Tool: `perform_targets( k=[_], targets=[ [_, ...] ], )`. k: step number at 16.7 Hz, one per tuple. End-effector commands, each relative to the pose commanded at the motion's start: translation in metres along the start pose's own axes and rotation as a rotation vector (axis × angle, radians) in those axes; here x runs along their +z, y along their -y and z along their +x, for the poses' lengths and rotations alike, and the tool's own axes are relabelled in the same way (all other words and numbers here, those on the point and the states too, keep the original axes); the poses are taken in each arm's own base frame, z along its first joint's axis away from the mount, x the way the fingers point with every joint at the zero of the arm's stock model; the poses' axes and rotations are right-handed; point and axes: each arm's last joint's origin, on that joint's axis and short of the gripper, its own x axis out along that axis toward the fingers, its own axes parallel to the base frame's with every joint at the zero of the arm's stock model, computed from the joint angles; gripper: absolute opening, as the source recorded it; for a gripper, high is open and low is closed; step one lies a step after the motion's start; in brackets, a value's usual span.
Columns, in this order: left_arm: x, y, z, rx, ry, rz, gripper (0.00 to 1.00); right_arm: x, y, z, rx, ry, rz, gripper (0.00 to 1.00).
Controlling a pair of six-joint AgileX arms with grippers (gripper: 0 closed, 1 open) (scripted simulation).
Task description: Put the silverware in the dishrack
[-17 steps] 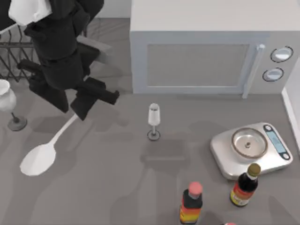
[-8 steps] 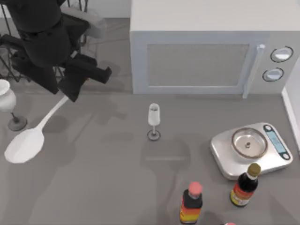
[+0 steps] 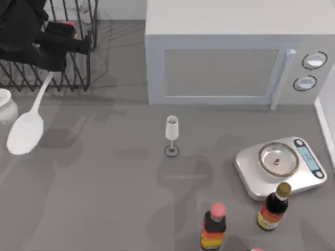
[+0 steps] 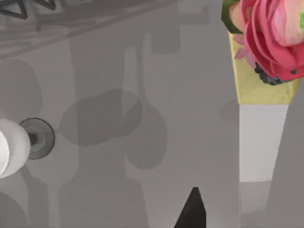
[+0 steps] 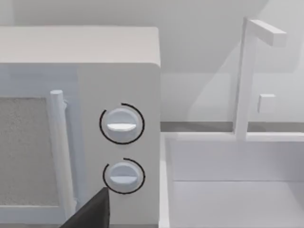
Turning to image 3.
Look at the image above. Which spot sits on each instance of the white spoon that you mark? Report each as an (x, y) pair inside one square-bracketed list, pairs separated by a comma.
[(26, 133)]

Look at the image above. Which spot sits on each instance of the white pot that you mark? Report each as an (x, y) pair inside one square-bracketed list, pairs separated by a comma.
[(8, 109)]

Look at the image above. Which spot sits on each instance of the clear champagne glass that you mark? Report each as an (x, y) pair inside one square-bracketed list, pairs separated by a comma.
[(171, 129)]

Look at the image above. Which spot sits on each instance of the microwave oven door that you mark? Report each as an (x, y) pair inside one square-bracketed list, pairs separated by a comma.
[(220, 73)]

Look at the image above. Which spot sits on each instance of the pale microwave oven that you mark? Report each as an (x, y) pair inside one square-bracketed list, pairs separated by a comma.
[(222, 21)]

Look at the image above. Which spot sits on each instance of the dark bottle pink cap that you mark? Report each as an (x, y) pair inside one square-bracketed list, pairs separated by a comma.
[(214, 230)]

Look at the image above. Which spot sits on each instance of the silver kitchen scale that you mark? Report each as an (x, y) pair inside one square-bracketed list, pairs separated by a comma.
[(278, 167)]

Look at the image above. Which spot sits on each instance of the microwave knob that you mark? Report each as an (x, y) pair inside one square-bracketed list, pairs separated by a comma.
[(314, 60), (305, 83)]

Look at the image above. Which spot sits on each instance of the dark bottle gold cap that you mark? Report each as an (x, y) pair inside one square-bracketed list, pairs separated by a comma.
[(273, 209)]

